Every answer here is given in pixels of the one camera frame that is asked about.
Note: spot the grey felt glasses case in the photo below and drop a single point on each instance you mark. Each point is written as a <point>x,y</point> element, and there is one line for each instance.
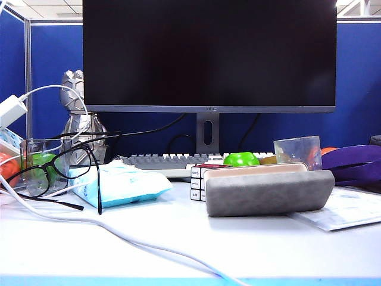
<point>268,193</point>

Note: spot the rubiks cube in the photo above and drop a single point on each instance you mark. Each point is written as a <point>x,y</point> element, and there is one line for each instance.
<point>196,184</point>

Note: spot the white paper sheet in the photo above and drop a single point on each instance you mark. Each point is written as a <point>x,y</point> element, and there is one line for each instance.
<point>351,208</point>

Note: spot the clear square glass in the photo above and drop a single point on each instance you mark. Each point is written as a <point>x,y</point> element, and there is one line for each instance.
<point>32,186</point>

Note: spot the grey white keyboard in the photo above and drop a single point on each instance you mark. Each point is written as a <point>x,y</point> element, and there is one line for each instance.
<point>157,164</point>

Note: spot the blue office partition panel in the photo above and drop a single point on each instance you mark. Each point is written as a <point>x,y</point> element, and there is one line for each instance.
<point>53,59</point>
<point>12,59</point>

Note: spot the silver robot figurine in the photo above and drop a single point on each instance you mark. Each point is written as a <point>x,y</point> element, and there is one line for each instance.
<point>73,95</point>

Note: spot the clear patterned drinking glass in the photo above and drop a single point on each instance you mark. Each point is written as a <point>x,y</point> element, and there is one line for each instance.
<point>297,152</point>

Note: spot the dark grey pouch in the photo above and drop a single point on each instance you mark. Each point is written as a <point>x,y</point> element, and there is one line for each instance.
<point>376,139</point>

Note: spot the orange fruit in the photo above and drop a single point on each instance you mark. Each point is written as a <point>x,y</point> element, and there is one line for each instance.
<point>327,150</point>
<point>7,169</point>

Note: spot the blue wet wipes pack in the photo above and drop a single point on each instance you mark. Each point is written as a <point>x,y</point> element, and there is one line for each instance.
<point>128,184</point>

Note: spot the green apple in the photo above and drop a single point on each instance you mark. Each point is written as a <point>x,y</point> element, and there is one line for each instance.
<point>41,159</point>
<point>241,159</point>

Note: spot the white power adapter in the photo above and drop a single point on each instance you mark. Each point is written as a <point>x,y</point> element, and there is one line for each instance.
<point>10,110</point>

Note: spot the blue white mask pack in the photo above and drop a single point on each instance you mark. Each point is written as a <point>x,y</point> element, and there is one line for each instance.
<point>9,138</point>

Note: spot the black computer monitor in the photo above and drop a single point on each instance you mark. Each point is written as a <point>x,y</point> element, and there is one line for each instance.
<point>208,53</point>

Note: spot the purple cloth bag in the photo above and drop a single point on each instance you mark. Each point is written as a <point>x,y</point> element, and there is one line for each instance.
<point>351,158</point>

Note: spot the brown kiwi fruit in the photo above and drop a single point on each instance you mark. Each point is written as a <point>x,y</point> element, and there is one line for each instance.
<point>266,161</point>

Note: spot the black frame glasses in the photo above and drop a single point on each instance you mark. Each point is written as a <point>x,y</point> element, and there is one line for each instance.
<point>99,205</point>

